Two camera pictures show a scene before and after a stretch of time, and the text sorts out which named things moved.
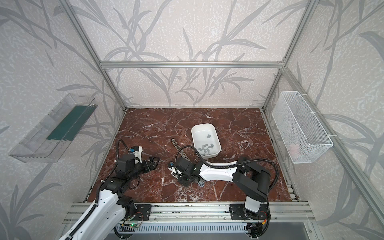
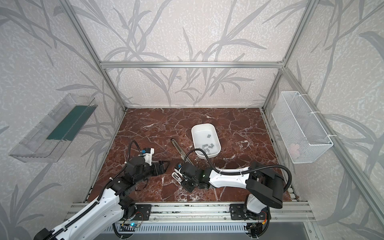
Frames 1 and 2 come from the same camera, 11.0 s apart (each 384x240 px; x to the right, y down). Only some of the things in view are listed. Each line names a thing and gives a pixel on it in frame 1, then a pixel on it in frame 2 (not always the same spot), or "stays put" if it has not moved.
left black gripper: x=149 y=163 -> x=157 y=168
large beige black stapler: x=182 y=153 stays put
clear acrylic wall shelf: x=45 y=143 stays put
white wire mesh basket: x=301 y=136 stays put
